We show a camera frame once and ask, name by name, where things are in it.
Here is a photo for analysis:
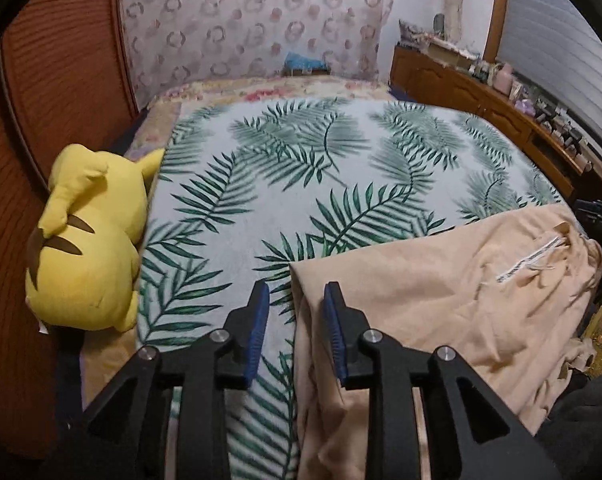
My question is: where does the wooden louvered wardrobe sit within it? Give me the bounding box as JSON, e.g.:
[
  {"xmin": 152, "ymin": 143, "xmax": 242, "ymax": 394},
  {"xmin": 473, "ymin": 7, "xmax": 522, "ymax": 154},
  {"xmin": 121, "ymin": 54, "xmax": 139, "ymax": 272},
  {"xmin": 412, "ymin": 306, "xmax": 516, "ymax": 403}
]
[{"xmin": 0, "ymin": 0, "xmax": 142, "ymax": 461}]

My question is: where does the circle-patterned wall curtain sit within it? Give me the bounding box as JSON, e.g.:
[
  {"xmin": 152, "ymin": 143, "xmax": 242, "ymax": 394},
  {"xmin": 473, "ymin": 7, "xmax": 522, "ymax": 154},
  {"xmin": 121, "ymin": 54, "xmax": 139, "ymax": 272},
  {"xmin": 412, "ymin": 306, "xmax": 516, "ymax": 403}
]
[{"xmin": 116, "ymin": 0, "xmax": 399, "ymax": 96}]

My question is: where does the beige printed t-shirt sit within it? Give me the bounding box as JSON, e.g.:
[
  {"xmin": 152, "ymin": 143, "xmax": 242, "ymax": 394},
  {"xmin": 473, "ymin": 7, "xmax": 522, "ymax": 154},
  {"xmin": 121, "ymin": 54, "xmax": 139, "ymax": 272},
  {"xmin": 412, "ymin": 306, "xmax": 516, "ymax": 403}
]
[{"xmin": 287, "ymin": 203, "xmax": 602, "ymax": 480}]

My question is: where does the floral quilt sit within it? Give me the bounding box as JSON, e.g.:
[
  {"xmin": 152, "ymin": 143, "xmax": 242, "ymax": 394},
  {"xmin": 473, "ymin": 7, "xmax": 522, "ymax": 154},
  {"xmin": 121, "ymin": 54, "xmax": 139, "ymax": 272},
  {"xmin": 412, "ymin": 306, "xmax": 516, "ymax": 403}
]
[{"xmin": 116, "ymin": 86, "xmax": 408, "ymax": 157}]

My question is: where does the blue bag on box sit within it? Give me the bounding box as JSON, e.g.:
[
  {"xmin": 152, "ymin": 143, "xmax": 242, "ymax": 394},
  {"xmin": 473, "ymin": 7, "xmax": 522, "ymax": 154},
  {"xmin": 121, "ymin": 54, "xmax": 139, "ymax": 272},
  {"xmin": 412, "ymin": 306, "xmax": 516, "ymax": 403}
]
[{"xmin": 283, "ymin": 51, "xmax": 332, "ymax": 77}]

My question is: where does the leaf-print blanket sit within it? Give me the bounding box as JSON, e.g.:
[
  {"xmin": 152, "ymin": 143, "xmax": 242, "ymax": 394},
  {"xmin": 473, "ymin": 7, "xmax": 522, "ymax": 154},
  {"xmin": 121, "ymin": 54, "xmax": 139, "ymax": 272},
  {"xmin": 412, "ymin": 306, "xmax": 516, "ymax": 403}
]
[{"xmin": 136, "ymin": 97, "xmax": 574, "ymax": 480}]

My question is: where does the wooden window frame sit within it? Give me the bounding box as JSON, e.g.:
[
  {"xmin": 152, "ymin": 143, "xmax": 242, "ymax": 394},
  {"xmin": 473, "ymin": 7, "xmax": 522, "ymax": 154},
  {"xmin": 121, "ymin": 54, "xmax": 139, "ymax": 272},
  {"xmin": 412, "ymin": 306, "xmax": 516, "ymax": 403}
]
[{"xmin": 482, "ymin": 0, "xmax": 512, "ymax": 63}]

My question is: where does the yellow plush toy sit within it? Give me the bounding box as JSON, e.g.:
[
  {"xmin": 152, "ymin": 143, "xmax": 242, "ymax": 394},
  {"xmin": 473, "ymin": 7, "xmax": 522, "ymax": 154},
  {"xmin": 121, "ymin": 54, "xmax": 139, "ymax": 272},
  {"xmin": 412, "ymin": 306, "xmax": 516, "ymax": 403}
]
[{"xmin": 23, "ymin": 144, "xmax": 166, "ymax": 333}]

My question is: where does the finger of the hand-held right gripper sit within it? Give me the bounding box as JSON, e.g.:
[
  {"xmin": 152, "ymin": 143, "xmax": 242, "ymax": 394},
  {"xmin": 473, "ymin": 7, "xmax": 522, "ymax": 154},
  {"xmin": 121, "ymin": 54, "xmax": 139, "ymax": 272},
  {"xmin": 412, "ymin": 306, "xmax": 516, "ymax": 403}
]
[{"xmin": 575, "ymin": 199, "xmax": 602, "ymax": 233}]

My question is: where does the pink thermos jug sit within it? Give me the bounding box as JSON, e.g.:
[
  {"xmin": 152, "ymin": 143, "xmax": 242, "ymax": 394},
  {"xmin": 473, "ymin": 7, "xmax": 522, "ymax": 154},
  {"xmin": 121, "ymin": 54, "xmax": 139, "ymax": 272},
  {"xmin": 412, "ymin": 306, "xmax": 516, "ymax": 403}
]
[{"xmin": 493, "ymin": 62, "xmax": 514, "ymax": 96}]

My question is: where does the cream window curtain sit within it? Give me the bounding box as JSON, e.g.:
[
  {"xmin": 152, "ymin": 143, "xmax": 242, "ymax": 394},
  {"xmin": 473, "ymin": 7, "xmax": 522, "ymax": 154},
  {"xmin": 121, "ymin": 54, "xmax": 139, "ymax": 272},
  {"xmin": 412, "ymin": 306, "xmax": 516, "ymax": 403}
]
[{"xmin": 438, "ymin": 0, "xmax": 469, "ymax": 48}]

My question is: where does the wooden cabinet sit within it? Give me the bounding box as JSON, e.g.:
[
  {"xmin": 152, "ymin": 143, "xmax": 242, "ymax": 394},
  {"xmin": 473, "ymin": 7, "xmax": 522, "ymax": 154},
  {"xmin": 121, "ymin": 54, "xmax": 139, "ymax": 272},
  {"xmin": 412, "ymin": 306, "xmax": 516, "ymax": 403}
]
[{"xmin": 390, "ymin": 45, "xmax": 602, "ymax": 196}]

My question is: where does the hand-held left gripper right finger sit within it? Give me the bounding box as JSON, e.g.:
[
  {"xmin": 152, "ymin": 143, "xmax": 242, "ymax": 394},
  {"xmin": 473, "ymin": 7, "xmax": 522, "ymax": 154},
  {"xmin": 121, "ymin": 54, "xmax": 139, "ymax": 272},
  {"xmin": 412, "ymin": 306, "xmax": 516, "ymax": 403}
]
[{"xmin": 322, "ymin": 282, "xmax": 564, "ymax": 480}]

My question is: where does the open cardboard box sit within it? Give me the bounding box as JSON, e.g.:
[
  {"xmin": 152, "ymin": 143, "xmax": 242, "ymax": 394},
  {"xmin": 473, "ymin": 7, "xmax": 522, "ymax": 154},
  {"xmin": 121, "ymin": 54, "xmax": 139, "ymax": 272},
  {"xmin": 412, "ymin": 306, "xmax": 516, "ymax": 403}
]
[{"xmin": 426, "ymin": 40, "xmax": 474, "ymax": 68}]

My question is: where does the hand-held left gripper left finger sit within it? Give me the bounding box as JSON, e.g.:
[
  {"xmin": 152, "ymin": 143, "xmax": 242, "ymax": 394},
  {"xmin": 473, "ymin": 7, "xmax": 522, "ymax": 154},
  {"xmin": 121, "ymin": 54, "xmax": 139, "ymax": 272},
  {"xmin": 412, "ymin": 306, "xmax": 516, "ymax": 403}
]
[{"xmin": 56, "ymin": 280, "xmax": 272, "ymax": 480}]

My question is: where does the grey window blind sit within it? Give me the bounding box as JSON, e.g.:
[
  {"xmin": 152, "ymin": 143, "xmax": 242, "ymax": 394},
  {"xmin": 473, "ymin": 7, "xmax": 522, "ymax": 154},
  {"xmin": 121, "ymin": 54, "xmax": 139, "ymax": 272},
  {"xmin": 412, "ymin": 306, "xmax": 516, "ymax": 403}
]
[{"xmin": 496, "ymin": 0, "xmax": 602, "ymax": 146}]

